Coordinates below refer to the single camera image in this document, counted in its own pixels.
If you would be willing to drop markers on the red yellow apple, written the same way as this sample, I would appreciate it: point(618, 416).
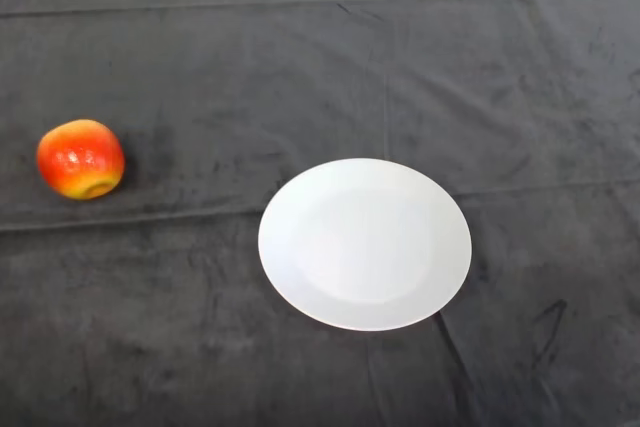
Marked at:
point(75, 157)

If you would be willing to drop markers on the white round plate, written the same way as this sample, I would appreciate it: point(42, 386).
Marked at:
point(365, 247)

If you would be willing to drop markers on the black cloth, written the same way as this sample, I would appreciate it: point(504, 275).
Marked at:
point(250, 72)

